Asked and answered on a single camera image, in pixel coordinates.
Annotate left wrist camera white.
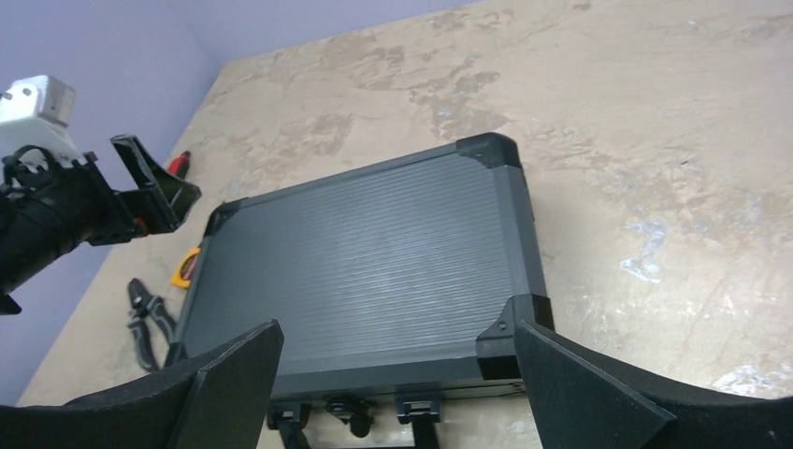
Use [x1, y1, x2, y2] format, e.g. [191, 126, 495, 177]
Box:
[1, 75, 87, 173]

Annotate black poker set case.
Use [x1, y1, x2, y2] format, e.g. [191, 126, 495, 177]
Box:
[168, 132, 554, 448]

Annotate red black handled tool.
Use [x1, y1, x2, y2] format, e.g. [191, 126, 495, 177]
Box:
[167, 151, 191, 179]

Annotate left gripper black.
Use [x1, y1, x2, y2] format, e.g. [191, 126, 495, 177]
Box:
[1, 135, 202, 295]

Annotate yellow tape measure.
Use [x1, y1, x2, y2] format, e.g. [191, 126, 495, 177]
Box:
[170, 246, 201, 290]

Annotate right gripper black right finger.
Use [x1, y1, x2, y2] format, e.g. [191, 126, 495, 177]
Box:
[514, 322, 792, 448]

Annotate black pliers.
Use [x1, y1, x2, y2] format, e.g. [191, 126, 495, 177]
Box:
[126, 278, 178, 374]

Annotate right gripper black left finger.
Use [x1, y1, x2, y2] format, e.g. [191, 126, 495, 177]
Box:
[1, 320, 283, 448]

